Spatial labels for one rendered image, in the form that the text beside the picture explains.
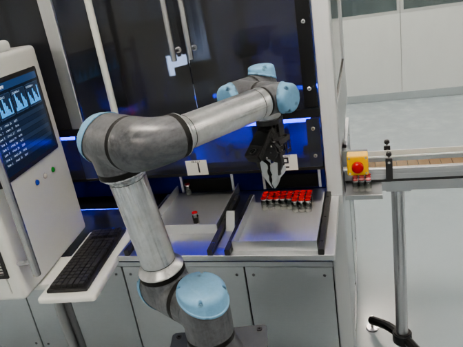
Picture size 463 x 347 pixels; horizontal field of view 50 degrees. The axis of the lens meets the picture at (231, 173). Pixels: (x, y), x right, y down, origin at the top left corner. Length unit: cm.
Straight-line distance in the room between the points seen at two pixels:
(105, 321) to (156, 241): 134
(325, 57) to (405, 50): 471
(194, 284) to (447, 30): 552
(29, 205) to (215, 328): 87
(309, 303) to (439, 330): 76
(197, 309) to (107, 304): 130
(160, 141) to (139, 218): 24
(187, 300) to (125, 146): 38
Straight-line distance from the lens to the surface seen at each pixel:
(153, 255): 118
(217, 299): 114
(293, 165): 179
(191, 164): 187
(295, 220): 167
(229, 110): 108
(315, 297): 206
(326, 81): 169
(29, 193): 179
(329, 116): 172
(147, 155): 97
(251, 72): 136
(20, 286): 175
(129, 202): 111
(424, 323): 264
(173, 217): 184
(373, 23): 629
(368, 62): 635
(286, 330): 218
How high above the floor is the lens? 165
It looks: 21 degrees down
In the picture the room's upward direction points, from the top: 9 degrees counter-clockwise
